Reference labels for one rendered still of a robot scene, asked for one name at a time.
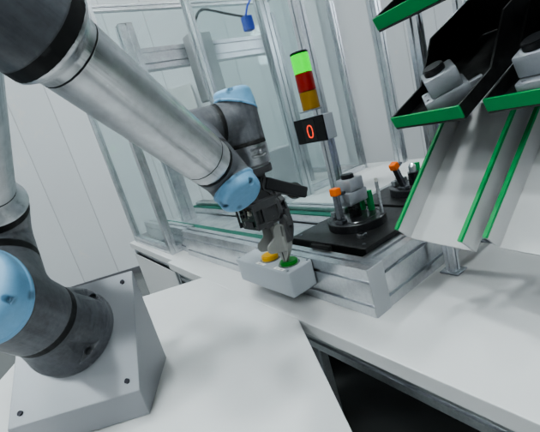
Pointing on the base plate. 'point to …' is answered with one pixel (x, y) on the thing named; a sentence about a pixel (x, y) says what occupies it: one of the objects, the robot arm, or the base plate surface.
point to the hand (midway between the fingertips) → (286, 254)
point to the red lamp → (305, 81)
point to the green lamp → (301, 63)
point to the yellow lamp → (309, 99)
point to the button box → (256, 270)
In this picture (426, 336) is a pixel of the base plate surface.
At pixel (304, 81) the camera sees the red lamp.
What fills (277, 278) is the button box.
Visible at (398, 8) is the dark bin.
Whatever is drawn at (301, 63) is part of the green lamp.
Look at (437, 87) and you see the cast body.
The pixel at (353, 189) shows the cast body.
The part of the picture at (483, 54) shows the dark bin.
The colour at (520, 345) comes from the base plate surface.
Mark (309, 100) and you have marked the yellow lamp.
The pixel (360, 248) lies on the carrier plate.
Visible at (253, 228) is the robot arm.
